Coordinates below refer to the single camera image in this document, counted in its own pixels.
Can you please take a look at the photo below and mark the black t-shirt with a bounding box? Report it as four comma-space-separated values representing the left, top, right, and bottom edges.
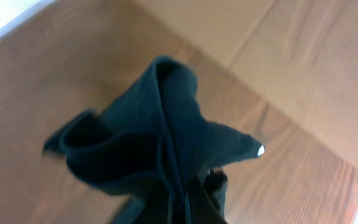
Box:
43, 56, 265, 224

